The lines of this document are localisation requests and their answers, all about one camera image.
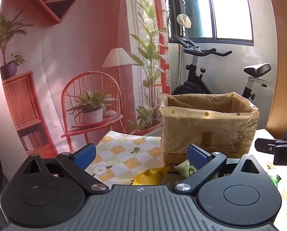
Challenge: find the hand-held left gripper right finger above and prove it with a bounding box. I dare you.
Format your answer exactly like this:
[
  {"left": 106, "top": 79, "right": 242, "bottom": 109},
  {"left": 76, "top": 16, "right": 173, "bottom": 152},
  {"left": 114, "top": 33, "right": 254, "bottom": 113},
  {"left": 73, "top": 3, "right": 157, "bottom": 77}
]
[{"left": 173, "top": 144, "right": 263, "bottom": 193}]

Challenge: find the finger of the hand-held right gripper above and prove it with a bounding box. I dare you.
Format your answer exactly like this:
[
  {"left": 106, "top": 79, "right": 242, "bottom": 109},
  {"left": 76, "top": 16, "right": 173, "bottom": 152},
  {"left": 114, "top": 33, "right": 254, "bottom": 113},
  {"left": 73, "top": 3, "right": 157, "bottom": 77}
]
[{"left": 254, "top": 130, "right": 287, "bottom": 154}]

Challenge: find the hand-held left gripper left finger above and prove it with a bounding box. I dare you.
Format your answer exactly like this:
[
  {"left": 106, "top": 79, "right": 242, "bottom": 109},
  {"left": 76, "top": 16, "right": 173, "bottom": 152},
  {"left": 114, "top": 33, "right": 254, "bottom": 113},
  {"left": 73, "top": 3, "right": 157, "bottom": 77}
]
[{"left": 22, "top": 143, "right": 110, "bottom": 194}]

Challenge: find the small green pastry packet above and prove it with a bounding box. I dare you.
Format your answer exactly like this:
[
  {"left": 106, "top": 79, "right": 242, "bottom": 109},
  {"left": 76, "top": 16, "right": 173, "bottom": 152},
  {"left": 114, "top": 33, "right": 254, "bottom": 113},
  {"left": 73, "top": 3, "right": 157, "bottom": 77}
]
[{"left": 177, "top": 161, "right": 197, "bottom": 179}]

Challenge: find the brown cardboard box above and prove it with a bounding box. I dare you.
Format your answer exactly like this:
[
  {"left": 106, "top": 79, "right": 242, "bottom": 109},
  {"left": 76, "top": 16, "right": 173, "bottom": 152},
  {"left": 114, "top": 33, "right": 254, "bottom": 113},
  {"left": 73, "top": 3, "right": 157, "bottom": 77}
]
[{"left": 161, "top": 93, "right": 258, "bottom": 167}]

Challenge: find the large green snack bag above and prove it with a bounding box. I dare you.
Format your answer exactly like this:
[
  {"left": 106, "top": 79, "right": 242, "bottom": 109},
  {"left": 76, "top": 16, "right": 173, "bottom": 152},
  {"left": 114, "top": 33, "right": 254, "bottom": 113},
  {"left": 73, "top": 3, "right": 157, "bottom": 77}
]
[{"left": 266, "top": 167, "right": 279, "bottom": 188}]

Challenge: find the translucent dotted plastic bag liner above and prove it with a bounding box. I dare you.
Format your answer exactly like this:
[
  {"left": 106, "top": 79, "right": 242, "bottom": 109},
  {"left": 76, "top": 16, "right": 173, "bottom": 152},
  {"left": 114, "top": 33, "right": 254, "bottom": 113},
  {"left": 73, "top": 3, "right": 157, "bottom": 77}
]
[{"left": 159, "top": 92, "right": 259, "bottom": 154}]

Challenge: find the checkered floral tablecloth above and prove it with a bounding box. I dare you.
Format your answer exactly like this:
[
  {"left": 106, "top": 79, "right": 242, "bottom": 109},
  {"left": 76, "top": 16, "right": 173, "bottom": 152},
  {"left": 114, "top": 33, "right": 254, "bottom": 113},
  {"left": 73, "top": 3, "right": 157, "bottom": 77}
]
[{"left": 84, "top": 129, "right": 287, "bottom": 224}]

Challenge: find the yellow snack packet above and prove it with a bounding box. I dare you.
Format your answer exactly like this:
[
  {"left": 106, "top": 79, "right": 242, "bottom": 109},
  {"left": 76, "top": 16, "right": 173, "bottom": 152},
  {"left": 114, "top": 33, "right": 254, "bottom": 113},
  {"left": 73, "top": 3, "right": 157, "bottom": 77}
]
[{"left": 133, "top": 167, "right": 180, "bottom": 186}]

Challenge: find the black exercise bike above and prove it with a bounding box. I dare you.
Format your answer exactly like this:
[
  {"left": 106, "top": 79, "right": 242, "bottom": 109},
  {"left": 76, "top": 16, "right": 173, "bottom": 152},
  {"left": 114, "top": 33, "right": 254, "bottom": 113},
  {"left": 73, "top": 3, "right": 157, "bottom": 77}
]
[{"left": 171, "top": 35, "right": 271, "bottom": 101}]

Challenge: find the printed room backdrop cloth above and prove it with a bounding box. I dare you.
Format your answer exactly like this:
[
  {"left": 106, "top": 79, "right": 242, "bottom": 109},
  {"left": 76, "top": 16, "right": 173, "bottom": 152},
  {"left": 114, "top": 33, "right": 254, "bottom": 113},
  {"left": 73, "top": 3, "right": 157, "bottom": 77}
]
[{"left": 0, "top": 0, "right": 170, "bottom": 157}]

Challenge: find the pole with white cover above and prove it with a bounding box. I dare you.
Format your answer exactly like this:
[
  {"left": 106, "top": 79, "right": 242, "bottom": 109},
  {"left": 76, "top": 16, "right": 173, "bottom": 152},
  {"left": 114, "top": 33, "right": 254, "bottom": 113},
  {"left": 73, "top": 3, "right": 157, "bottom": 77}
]
[{"left": 177, "top": 14, "right": 192, "bottom": 53}]

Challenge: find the dark framed window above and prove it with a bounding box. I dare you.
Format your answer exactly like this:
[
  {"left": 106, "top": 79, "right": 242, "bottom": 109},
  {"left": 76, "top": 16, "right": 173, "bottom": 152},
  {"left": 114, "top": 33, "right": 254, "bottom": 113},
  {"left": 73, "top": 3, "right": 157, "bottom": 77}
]
[{"left": 166, "top": 0, "right": 254, "bottom": 46}]

